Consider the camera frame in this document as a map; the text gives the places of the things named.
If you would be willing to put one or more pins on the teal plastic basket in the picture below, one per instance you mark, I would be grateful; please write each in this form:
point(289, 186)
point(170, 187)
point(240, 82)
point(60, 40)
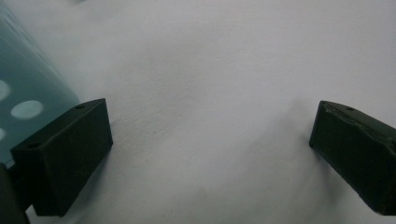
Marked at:
point(28, 77)

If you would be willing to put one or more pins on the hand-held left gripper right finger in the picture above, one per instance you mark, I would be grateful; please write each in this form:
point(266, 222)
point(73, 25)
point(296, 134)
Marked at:
point(355, 149)

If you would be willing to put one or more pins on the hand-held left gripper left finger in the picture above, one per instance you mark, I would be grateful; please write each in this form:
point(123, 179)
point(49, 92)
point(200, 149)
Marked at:
point(62, 161)

